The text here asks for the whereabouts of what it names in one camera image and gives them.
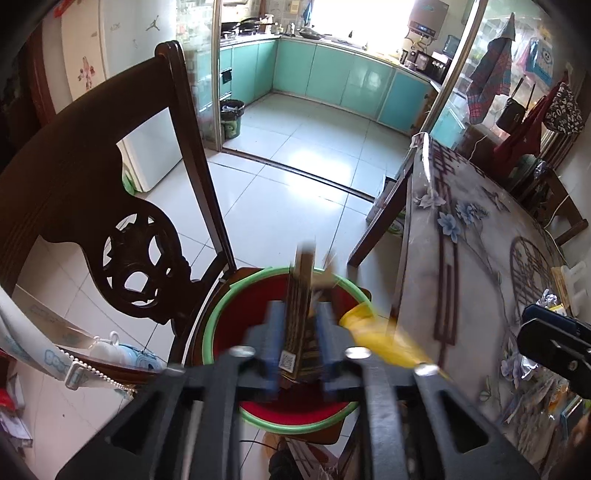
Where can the white desk lamp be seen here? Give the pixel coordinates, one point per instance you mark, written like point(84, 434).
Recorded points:
point(581, 276)

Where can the dark wooden frame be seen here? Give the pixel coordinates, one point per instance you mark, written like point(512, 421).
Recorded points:
point(383, 212)

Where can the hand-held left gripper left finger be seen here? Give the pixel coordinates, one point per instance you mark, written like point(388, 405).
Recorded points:
point(272, 344)

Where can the floral table cover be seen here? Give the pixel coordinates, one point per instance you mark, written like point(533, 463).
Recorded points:
point(471, 277)

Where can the yellow flat box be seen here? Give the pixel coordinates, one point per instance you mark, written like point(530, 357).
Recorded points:
point(562, 286)

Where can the brown wooden chair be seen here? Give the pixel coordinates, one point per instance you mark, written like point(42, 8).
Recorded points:
point(561, 203)

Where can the teal kitchen cabinets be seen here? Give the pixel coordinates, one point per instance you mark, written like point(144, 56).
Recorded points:
point(332, 74)

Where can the black trash bin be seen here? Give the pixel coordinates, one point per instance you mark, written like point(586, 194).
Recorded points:
point(233, 120)

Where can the red hanging garment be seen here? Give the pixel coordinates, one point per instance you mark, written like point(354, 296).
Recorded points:
point(521, 138)

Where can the black wok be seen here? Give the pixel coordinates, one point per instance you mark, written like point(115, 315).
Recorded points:
point(244, 25)

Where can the white wall water heater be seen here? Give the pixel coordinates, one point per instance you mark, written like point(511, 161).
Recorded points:
point(427, 18)

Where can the light blue towel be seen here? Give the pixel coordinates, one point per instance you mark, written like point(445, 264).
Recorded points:
point(134, 357)

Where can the yellow plastic wrapper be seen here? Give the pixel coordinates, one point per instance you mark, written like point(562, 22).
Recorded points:
point(383, 337)

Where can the brown cardboard box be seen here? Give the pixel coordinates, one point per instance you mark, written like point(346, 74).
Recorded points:
point(300, 314)

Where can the black white patterned bag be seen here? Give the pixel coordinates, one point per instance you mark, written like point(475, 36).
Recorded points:
point(563, 108)

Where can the black hanging bag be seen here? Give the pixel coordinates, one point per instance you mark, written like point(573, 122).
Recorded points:
point(511, 113)

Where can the red basin with green rim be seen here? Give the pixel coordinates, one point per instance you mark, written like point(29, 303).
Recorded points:
point(240, 318)

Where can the plaid hanging cloth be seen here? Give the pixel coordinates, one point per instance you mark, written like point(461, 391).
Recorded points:
point(491, 74)

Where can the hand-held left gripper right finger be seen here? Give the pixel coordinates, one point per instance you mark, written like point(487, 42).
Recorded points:
point(327, 344)

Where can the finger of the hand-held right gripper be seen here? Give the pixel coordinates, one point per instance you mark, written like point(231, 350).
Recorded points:
point(554, 348)
point(549, 318)

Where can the white refrigerator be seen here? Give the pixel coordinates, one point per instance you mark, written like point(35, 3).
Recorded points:
point(154, 152)

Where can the dark carved wooden chair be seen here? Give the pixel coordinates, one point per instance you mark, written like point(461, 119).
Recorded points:
point(69, 152)

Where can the blue white plastic bag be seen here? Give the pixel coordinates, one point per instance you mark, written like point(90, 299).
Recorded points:
point(540, 60)

